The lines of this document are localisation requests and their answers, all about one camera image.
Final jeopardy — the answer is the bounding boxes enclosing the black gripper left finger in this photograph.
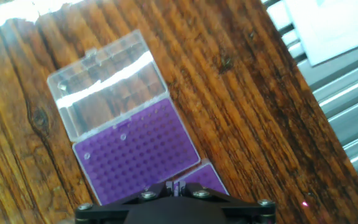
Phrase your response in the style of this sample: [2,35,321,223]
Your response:
[75,182,177,224]

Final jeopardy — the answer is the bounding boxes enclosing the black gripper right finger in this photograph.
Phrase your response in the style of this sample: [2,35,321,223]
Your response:
[176,181,276,224]

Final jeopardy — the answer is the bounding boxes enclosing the purple pipette tip box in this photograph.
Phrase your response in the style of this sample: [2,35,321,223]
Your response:
[47,29,201,207]
[166,160,229,197]

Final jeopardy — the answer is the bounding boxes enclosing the brown wooden board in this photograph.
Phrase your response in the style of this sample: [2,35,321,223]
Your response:
[0,0,358,224]

